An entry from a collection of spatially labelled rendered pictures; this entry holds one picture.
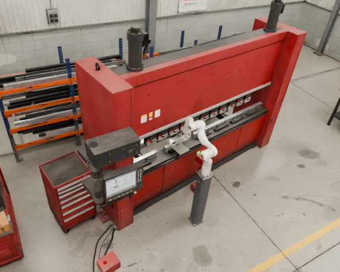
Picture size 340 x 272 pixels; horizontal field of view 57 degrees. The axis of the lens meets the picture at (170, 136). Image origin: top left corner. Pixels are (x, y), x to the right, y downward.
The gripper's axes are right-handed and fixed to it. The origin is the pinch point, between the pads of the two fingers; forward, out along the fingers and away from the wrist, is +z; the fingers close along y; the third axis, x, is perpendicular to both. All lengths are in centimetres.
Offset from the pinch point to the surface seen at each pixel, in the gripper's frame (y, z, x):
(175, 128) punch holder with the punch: 1.7, -19.2, -17.9
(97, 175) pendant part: 145, -70, -1
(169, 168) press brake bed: 14.2, 21.7, 31.0
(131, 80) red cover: 75, -94, -80
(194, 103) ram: -31, -41, -37
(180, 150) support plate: 2.6, -8.5, 13.6
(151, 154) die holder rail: 39.7, 5.8, 1.7
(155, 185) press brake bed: 39, 40, 46
